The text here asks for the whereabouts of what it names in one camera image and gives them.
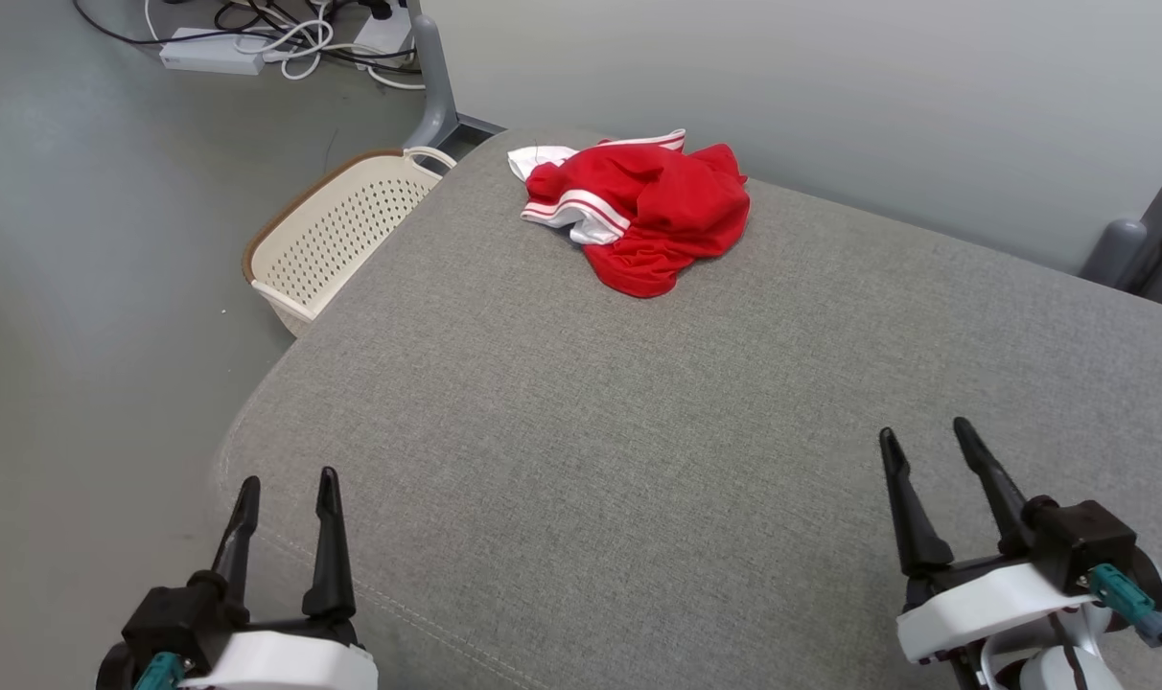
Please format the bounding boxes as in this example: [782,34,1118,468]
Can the right gripper cable teal plug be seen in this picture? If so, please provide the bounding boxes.
[1087,563,1162,690]

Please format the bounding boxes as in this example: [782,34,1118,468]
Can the grey metal frame leg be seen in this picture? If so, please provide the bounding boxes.
[404,14,505,154]

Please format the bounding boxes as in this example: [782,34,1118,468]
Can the red jersey shirt white sleeves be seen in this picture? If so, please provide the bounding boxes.
[507,129,752,299]

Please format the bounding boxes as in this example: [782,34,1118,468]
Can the white power adapter box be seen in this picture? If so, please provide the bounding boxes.
[351,8,414,56]

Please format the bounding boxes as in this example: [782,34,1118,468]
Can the white cable bundle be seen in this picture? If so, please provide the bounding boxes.
[145,0,429,92]

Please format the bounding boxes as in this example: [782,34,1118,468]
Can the white power strip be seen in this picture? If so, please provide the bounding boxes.
[159,27,266,76]

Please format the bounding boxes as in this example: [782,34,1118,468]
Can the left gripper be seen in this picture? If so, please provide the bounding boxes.
[97,467,381,690]

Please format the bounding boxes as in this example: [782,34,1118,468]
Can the cream perforated laundry basket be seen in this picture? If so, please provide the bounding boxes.
[243,147,457,338]

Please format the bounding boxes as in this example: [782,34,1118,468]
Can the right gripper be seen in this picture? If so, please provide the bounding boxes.
[878,417,1162,667]

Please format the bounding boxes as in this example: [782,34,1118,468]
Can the grey partition post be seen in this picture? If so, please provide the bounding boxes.
[1080,139,1162,312]

